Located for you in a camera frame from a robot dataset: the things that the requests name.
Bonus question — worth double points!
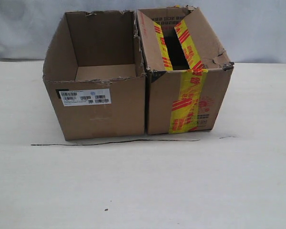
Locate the cardboard box with yellow tape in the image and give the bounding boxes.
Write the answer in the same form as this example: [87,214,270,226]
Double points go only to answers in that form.
[136,6,234,135]

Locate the open brown cardboard box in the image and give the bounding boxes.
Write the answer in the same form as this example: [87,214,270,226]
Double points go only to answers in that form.
[42,10,146,140]

